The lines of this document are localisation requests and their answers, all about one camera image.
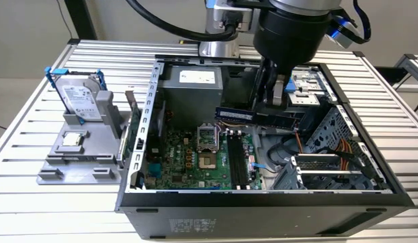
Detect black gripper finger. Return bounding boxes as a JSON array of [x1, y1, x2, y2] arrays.
[[266, 66, 292, 107], [252, 60, 274, 112]]

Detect RAM stick with blue label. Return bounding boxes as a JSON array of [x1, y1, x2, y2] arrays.
[[214, 106, 296, 131]]

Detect RAM slot with white clips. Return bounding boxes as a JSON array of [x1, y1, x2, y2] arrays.
[[231, 130, 243, 190], [239, 130, 252, 190]]

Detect blue plastic drive latch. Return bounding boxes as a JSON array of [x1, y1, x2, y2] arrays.
[[284, 75, 296, 93]]

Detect grey metal drive cage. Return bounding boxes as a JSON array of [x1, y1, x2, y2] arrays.
[[251, 66, 335, 135]]

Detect grey power supply unit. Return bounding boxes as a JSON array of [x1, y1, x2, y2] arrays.
[[158, 65, 224, 127]]

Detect metal socket cover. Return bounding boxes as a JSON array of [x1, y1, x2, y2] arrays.
[[198, 123, 219, 152]]

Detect metal disk bay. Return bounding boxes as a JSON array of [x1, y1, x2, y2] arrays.
[[271, 152, 377, 191]]

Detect CPU socket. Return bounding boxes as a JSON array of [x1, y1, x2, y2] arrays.
[[198, 150, 218, 170]]

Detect black case fan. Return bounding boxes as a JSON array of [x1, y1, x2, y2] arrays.
[[148, 100, 167, 163]]

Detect green motherboard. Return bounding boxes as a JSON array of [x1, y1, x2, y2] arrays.
[[146, 128, 266, 190]]

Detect aluminium side table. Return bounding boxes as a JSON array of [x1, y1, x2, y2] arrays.
[[393, 53, 418, 92]]

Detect green graphics card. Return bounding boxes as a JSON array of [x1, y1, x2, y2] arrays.
[[116, 90, 144, 170]]

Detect black PC case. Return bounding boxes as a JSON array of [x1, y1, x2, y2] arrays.
[[114, 54, 415, 240]]

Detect grey parts rack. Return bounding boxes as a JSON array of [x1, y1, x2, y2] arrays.
[[36, 91, 134, 186]]

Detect hard disk in blue carrier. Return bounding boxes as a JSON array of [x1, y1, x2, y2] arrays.
[[44, 66, 108, 125]]

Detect silver CPU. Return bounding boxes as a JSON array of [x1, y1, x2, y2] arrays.
[[61, 133, 84, 147]]

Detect white grey wire bundle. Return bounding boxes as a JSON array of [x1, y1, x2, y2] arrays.
[[219, 120, 252, 133]]

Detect single orange wire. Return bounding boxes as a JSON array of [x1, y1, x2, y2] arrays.
[[294, 128, 304, 154]]

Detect black looped cable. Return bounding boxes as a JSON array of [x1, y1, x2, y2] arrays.
[[266, 141, 296, 167]]

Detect orange yellow power wires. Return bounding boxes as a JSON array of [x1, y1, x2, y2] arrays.
[[335, 138, 351, 179]]

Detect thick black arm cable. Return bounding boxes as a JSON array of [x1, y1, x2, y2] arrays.
[[126, 0, 242, 43]]

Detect black metal post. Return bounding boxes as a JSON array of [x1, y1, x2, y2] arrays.
[[64, 0, 99, 41]]

